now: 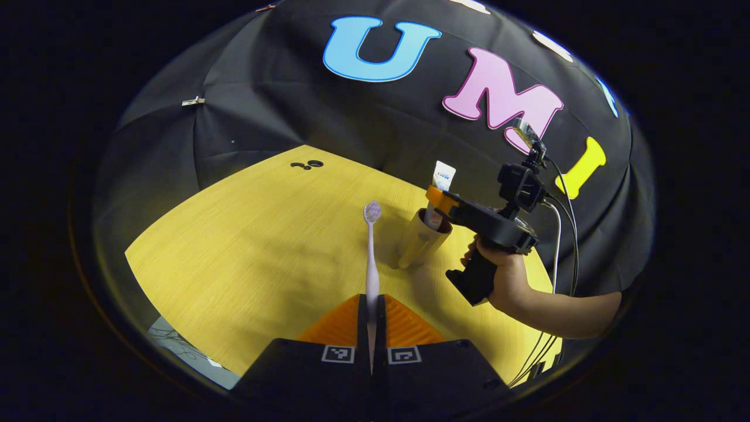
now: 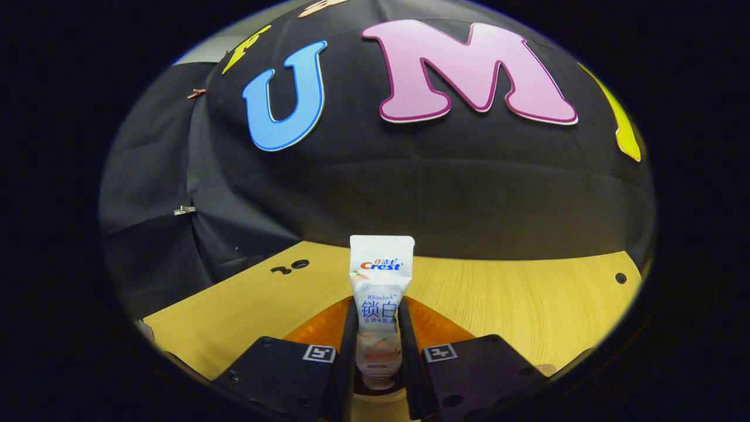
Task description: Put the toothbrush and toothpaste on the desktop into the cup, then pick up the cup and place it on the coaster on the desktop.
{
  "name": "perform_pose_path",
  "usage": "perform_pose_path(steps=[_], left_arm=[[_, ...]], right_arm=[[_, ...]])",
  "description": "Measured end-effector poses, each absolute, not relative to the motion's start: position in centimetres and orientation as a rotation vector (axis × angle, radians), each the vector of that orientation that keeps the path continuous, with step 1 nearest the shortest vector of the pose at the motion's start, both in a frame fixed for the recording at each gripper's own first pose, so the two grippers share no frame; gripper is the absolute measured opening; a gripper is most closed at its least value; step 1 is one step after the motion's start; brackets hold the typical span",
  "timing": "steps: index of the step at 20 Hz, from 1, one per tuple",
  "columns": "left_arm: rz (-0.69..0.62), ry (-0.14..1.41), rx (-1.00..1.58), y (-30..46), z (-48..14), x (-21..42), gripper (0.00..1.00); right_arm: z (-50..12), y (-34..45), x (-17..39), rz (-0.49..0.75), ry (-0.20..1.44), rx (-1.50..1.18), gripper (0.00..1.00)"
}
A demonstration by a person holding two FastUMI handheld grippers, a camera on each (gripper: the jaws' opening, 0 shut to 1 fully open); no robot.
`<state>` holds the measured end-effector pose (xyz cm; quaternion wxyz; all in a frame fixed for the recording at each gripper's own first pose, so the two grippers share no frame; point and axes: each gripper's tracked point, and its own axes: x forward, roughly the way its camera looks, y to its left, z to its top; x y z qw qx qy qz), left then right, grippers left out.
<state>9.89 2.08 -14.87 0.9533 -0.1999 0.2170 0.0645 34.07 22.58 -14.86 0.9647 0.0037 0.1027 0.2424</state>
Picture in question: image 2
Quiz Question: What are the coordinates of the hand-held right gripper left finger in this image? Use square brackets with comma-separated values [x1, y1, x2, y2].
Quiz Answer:
[214, 296, 359, 422]

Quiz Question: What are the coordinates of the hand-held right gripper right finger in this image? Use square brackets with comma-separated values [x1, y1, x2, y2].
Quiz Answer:
[398, 296, 551, 422]

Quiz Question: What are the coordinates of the white toothpaste tube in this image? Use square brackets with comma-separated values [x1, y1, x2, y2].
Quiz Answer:
[349, 235, 415, 390]

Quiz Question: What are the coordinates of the wooden desktop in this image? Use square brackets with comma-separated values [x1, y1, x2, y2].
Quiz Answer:
[144, 240, 644, 422]

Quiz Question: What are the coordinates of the black backdrop cloth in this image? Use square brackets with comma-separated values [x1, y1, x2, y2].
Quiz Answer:
[100, 0, 656, 320]

